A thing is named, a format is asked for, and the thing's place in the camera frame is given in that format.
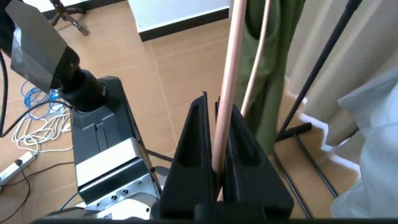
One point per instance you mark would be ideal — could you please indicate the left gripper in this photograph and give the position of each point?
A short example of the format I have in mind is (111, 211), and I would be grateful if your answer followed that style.
(102, 124)

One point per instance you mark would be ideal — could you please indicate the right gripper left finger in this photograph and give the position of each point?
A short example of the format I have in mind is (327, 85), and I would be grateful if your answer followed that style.
(189, 174)

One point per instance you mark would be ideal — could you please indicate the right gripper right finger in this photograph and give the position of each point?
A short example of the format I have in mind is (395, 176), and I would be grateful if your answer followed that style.
(258, 186)

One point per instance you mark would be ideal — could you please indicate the green garment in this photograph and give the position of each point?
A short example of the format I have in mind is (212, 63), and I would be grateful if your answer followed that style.
(267, 77)

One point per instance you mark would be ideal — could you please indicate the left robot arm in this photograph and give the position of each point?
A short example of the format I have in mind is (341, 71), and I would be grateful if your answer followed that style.
(37, 43)

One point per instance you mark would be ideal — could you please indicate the black clothes rack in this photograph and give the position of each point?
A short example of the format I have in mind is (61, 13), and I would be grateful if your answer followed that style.
(323, 56)

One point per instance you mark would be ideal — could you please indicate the white power strip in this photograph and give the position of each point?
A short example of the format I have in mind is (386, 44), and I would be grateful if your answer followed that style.
(15, 168)

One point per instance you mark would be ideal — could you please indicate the brown chair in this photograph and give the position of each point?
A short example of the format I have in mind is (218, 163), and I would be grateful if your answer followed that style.
(70, 15)

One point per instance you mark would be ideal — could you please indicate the pale grey garment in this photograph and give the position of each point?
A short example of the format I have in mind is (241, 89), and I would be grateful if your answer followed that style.
(376, 155)

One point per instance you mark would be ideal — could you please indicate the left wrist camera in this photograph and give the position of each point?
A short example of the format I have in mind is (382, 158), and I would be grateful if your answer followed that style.
(109, 161)

